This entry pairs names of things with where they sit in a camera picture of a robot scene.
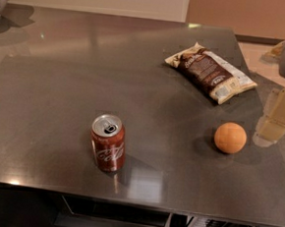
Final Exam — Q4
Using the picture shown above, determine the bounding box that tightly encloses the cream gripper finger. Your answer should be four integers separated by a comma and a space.
256, 87, 285, 142

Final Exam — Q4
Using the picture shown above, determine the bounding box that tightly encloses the red coke can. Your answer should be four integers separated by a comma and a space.
90, 114, 126, 172

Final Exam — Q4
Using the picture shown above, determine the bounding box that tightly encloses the orange fruit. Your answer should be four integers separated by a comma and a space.
213, 122, 247, 154

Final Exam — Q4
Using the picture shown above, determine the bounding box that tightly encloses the brown white chip bag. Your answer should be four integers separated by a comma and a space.
164, 43, 257, 105

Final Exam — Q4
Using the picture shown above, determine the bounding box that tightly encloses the open drawer under counter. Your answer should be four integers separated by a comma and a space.
51, 195, 171, 227

